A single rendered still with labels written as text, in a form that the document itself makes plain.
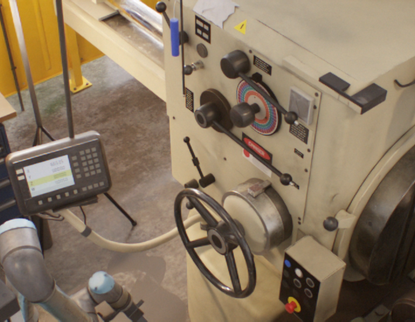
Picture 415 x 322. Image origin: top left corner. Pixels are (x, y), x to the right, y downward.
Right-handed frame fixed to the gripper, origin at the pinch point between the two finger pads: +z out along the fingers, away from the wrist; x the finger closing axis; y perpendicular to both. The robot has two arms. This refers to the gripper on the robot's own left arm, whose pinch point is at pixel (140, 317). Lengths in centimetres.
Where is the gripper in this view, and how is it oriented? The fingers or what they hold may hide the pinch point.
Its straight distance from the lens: 256.8
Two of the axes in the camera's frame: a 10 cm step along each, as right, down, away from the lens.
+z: 3.9, 5.6, 7.3
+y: 6.9, -7.0, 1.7
